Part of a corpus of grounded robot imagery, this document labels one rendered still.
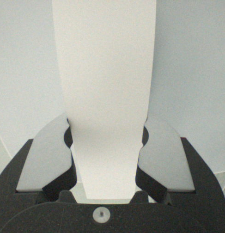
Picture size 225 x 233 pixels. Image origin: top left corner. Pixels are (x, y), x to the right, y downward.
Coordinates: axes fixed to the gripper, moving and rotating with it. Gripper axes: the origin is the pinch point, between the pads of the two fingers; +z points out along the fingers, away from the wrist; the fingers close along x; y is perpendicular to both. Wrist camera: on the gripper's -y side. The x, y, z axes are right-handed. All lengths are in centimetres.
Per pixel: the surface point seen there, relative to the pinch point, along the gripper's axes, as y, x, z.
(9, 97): 0.3, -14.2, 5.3
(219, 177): 26.8, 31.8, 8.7
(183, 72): -2.5, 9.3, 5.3
